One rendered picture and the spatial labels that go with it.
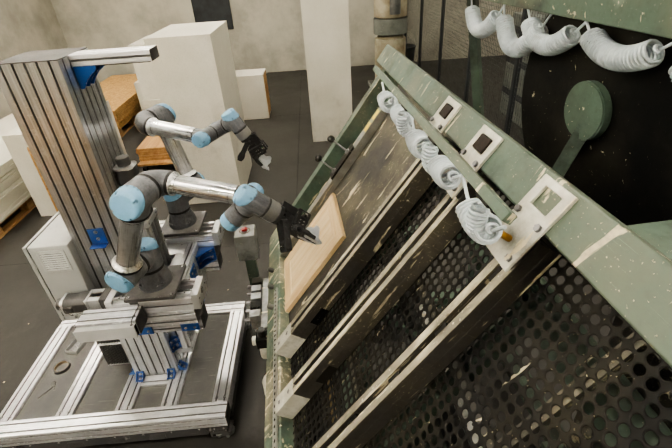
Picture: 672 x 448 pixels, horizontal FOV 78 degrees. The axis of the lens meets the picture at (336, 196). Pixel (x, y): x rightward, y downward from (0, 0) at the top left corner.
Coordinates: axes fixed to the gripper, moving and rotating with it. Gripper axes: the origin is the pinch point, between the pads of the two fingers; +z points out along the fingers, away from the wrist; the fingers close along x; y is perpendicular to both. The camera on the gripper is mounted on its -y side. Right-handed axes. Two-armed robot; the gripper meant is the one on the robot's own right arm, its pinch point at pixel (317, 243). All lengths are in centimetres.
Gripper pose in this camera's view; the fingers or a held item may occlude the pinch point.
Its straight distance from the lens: 152.7
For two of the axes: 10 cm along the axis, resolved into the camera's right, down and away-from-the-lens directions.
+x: -6.0, 1.8, 7.8
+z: 7.4, 4.8, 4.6
